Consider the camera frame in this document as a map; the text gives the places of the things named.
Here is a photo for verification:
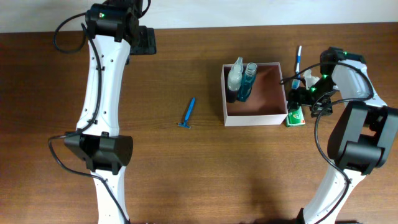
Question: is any green soap box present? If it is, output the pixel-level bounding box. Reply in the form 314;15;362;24
285;106;305;127

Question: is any teal mouthwash bottle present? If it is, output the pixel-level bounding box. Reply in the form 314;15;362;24
238;62;257;102

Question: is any clear spray bottle dark liquid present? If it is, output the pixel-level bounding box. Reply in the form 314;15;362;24
226;57;243;103

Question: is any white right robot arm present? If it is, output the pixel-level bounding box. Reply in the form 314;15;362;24
287;47;397;223

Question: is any blue white toothbrush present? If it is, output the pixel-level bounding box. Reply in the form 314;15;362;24
292;45;302;89

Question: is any pink open cardboard box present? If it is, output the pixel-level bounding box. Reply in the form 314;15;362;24
221;62;287;126

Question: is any blue disposable razor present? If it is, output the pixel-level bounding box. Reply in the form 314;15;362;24
178;97;196;129

